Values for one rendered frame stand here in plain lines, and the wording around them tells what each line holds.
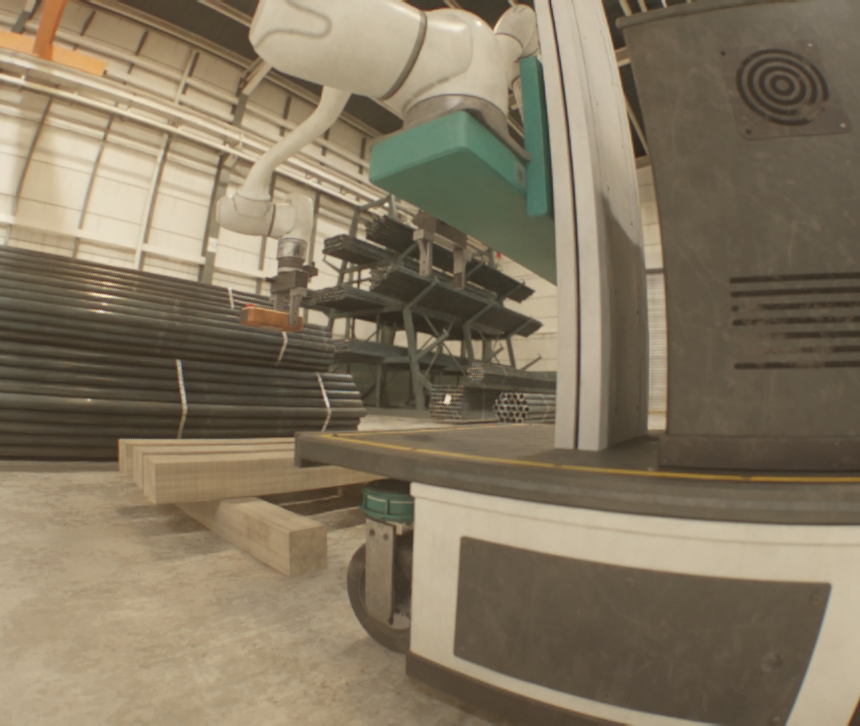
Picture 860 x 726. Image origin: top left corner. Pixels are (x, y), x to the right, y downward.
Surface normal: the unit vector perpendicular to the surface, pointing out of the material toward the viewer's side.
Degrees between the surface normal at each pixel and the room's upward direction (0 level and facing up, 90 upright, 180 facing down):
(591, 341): 90
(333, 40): 145
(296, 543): 90
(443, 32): 92
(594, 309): 90
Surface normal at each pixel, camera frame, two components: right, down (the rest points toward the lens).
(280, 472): 0.79, -0.02
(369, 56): 0.26, 0.81
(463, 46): 0.47, -0.03
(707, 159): -0.61, -0.08
